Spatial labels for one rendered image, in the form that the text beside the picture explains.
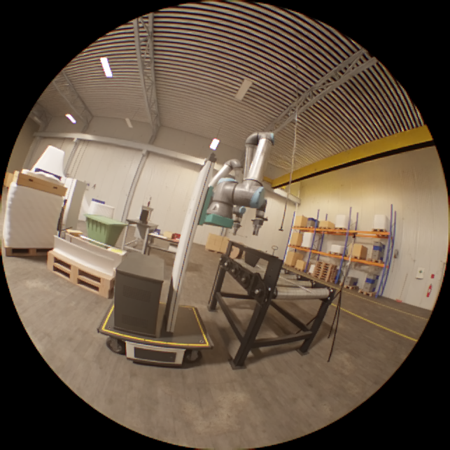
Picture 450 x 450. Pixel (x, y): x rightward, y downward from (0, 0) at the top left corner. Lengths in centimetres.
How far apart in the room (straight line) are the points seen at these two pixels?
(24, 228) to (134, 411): 283
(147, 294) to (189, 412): 94
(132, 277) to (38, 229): 251
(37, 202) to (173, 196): 1002
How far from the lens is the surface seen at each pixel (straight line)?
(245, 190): 100
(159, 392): 141
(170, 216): 1165
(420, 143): 773
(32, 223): 325
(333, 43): 764
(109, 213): 773
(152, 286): 109
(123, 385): 142
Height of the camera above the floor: 124
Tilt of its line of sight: 3 degrees up
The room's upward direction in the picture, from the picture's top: 15 degrees clockwise
